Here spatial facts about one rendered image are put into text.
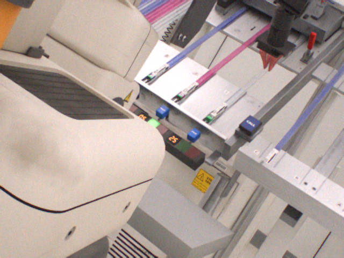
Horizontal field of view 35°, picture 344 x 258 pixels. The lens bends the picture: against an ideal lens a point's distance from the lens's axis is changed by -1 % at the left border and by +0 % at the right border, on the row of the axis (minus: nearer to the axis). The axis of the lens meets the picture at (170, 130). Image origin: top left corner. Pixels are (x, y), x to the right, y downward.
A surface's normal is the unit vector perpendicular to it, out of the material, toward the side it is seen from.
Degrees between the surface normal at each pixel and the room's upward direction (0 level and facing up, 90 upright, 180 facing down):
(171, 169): 90
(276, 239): 90
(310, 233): 90
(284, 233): 90
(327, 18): 44
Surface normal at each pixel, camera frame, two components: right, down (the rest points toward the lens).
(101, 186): 0.82, 0.52
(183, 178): -0.42, -0.07
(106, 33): -0.21, -0.09
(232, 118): 0.07, -0.66
